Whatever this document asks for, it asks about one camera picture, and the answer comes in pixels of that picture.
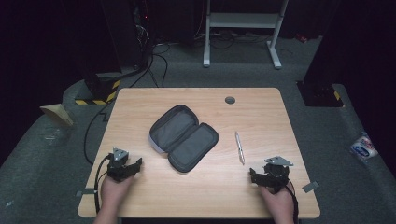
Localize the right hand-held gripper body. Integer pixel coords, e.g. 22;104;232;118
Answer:
262;155;294;191

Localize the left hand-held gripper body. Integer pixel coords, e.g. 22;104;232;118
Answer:
106;147;131;183

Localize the silver pen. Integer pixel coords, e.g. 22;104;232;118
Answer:
234;131;247;166

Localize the grey tape strip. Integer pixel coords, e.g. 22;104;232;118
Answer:
301;180;320;193
76;188;96;198

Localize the open grey pencil case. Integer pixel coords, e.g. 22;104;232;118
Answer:
148;104;219;174

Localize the brown cardboard piece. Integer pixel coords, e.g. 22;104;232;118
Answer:
39;103;76;127

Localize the white blue plastic packet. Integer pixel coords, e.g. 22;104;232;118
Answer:
349;132;379;161

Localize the dark equipment rack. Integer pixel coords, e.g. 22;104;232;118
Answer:
101;0;158;71

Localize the white metal stand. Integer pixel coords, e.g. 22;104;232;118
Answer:
202;0;290;70

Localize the left hand-held gripper black cable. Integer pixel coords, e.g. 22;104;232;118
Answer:
93;154;112;216

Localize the hand-held gripper black cable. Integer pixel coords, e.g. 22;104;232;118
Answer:
93;154;112;216
283;178;301;224

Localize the right hand-held gripper black cable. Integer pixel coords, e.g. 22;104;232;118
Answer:
283;178;301;224

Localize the black floor cable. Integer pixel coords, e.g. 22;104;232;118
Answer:
82;43;171;166

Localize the black post yellow-striped base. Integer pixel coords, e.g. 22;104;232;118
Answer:
74;72;122;106

